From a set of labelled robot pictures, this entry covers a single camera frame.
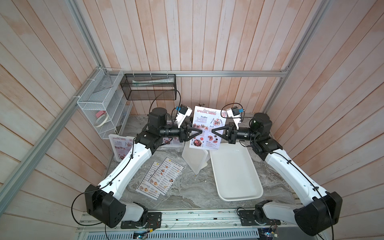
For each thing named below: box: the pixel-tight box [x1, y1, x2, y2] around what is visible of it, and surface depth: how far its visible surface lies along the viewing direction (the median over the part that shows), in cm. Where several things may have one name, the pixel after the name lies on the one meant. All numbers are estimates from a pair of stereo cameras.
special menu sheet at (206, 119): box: [189, 106, 227, 150], surface depth 65 cm
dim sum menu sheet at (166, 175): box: [147, 157, 185, 196], surface depth 90 cm
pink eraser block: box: [96, 110, 106, 118], surface depth 84 cm
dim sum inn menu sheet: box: [135, 160, 163, 200], surface depth 86 cm
